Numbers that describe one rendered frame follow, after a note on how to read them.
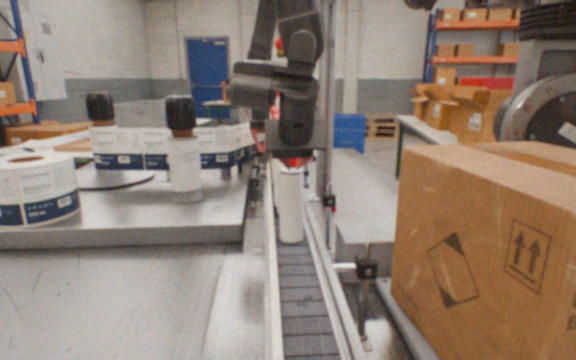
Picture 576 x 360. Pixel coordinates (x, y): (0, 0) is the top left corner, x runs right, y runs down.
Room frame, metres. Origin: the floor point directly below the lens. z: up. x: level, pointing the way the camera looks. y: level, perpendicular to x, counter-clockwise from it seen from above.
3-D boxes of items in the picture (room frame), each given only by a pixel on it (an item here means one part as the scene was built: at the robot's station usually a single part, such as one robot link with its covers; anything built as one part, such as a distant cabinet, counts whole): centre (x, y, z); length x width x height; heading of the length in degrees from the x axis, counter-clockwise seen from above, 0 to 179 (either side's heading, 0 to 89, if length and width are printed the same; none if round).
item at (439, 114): (3.25, -1.44, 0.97); 0.45 x 0.38 x 0.37; 85
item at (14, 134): (4.51, 3.03, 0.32); 1.20 x 0.83 x 0.64; 81
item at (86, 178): (1.22, 0.63, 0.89); 0.31 x 0.31 x 0.01
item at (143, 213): (1.18, 0.48, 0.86); 0.80 x 0.67 x 0.05; 4
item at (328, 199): (0.77, -0.07, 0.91); 0.07 x 0.03 x 0.16; 94
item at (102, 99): (1.22, 0.63, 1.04); 0.09 x 0.09 x 0.29
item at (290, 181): (0.72, -0.01, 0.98); 0.05 x 0.05 x 0.20
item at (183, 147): (0.99, 0.30, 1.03); 0.09 x 0.09 x 0.30
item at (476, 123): (2.39, -1.36, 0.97); 0.51 x 0.39 x 0.37; 88
